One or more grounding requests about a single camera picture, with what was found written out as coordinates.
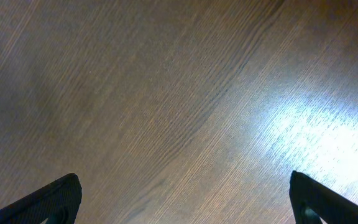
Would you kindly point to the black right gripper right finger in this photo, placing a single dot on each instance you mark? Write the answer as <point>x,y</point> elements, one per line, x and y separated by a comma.
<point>312,202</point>

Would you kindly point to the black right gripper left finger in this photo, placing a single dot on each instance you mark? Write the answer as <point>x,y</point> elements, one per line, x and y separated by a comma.
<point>57,202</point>

